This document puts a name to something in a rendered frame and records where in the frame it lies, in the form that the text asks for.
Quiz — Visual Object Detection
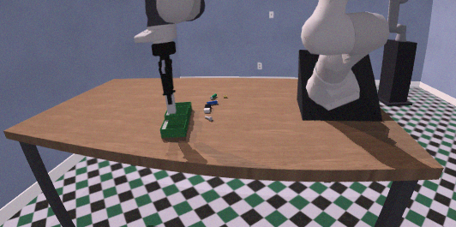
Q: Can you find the green three-compartment bin rack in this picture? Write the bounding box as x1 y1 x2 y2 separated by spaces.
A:
160 102 192 138

